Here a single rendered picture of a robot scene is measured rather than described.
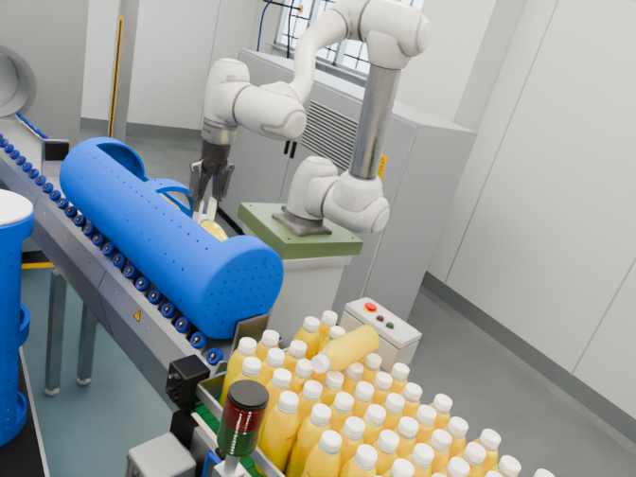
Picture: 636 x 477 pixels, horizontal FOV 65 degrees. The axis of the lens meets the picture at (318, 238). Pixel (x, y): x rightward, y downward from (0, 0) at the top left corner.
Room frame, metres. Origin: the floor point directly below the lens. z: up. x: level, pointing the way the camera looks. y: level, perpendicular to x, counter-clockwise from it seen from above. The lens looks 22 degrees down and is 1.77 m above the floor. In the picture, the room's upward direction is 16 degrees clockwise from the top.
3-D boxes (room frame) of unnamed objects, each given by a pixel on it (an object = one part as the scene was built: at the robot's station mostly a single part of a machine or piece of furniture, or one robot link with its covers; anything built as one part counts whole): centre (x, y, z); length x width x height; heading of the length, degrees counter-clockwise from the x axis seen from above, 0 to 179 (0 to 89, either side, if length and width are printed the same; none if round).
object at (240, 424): (0.60, 0.04, 1.23); 0.06 x 0.06 x 0.04
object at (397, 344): (1.22, -0.23, 1.05); 0.20 x 0.10 x 0.10; 51
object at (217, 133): (1.30, 0.33, 1.46); 0.09 x 0.09 x 0.06
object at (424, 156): (3.68, 0.16, 0.72); 2.15 x 0.54 x 1.45; 40
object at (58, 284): (1.73, 0.97, 0.31); 0.06 x 0.06 x 0.63; 51
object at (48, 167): (1.96, 1.15, 1.00); 0.10 x 0.04 x 0.15; 141
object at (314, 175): (1.83, 0.06, 1.23); 0.18 x 0.16 x 0.22; 61
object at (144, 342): (1.78, 0.93, 0.79); 2.17 x 0.29 x 0.34; 51
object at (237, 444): (0.60, 0.04, 1.18); 0.06 x 0.06 x 0.05
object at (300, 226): (1.84, 0.09, 1.09); 0.22 x 0.18 x 0.06; 46
